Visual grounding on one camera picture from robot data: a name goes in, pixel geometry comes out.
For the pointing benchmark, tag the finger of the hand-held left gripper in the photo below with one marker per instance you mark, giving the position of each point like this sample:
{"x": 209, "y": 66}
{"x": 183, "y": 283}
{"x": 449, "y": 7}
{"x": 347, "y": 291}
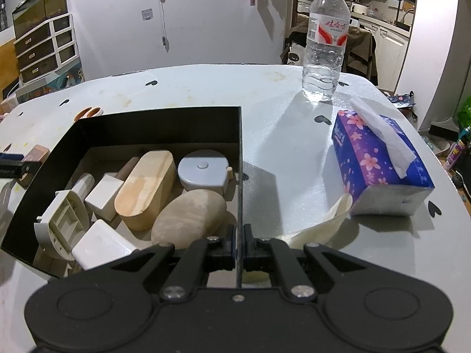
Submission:
{"x": 13, "y": 167}

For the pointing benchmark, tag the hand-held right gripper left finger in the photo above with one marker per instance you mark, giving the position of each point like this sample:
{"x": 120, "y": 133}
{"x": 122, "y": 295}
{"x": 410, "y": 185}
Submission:
{"x": 231, "y": 244}

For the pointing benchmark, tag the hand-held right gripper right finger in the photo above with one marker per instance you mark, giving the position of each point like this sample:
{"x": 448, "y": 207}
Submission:
{"x": 247, "y": 244}

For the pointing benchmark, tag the brown square wooden block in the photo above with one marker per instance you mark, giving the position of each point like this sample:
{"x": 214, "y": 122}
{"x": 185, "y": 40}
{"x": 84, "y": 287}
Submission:
{"x": 35, "y": 156}

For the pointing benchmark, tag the oval stone-coloured wooden block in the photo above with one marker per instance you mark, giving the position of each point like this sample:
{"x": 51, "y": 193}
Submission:
{"x": 189, "y": 217}

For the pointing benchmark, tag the small white plastic cylinder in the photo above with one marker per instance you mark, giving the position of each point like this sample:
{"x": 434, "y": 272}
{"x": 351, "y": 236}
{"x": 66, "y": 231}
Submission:
{"x": 84, "y": 185}

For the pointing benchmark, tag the beige plastic soap dish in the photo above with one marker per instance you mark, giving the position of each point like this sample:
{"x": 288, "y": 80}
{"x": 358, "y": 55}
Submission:
{"x": 62, "y": 224}

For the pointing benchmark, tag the oblong light wooden block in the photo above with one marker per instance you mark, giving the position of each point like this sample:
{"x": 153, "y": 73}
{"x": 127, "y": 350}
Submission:
{"x": 147, "y": 187}

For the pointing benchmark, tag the plain white rectangular block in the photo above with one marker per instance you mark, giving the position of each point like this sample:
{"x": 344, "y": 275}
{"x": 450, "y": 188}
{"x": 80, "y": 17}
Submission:
{"x": 101, "y": 244}

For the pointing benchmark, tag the black cardboard box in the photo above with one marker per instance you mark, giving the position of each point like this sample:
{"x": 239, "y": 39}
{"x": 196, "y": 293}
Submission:
{"x": 158, "y": 127}

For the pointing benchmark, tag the red and white scissors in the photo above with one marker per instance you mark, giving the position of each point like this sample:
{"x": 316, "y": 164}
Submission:
{"x": 88, "y": 113}

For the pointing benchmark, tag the white drawer cabinet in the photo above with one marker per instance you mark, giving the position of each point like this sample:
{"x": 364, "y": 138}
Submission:
{"x": 44, "y": 51}

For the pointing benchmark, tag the purple floral tissue box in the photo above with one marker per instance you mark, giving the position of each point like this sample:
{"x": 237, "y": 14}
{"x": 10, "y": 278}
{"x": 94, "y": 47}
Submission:
{"x": 371, "y": 169}

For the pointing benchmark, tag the glass fish tank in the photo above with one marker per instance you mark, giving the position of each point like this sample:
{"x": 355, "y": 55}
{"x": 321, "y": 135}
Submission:
{"x": 36, "y": 9}

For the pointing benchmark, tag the clear plastic water bottle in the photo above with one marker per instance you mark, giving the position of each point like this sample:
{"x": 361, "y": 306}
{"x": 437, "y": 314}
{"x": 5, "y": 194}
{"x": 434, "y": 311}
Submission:
{"x": 325, "y": 55}

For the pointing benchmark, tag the blue snack packet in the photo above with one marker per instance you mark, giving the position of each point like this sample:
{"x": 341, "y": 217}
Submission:
{"x": 403, "y": 99}

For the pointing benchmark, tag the chair with brown jacket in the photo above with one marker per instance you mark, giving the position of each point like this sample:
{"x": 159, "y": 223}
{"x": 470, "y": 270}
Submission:
{"x": 362, "y": 51}

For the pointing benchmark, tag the colourful spray can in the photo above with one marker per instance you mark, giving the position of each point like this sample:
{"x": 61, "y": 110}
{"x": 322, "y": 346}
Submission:
{"x": 458, "y": 149}

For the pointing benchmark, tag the green plastic bag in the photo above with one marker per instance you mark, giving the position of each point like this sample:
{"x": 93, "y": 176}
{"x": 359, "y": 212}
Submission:
{"x": 465, "y": 112}

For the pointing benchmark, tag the white wall socket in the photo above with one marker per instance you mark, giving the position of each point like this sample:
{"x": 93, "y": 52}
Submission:
{"x": 147, "y": 14}

